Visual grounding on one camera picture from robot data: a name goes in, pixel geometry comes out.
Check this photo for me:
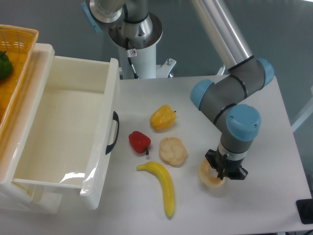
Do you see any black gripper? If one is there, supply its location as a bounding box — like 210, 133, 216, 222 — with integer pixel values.
205, 149, 248, 180

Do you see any ring donut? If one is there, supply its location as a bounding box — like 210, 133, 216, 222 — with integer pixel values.
198, 160, 225, 188

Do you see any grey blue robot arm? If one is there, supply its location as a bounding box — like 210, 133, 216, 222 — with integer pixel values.
82, 0, 274, 180

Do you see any round twisted bread bun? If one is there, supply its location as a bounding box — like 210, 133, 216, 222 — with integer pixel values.
159, 137, 188, 166

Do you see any yellow banana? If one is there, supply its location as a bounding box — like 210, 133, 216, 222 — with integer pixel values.
136, 161, 175, 219

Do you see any yellow bell pepper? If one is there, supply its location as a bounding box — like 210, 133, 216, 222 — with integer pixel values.
150, 105, 177, 131

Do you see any black device at table edge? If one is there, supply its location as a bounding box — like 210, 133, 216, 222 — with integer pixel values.
296, 198, 313, 224

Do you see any red bell pepper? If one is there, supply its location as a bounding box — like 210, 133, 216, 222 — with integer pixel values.
129, 131, 151, 155

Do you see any white plastic drawer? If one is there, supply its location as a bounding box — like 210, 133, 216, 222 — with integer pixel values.
0, 55, 121, 211

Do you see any orange woven basket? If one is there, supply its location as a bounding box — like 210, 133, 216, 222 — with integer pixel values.
0, 24, 39, 138

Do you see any green bell pepper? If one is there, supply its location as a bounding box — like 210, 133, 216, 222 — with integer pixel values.
0, 50, 13, 81

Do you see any white frame bar at right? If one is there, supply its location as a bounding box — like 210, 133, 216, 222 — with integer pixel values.
290, 85, 313, 133

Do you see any black drawer handle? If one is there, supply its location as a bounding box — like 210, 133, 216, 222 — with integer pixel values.
105, 111, 120, 155

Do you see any black cable on pedestal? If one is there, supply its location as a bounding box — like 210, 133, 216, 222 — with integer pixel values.
124, 37, 140, 80

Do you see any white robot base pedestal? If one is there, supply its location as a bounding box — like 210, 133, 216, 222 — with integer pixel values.
109, 13, 177, 80

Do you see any white drawer cabinet frame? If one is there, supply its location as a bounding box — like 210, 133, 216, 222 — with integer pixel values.
0, 44, 68, 214

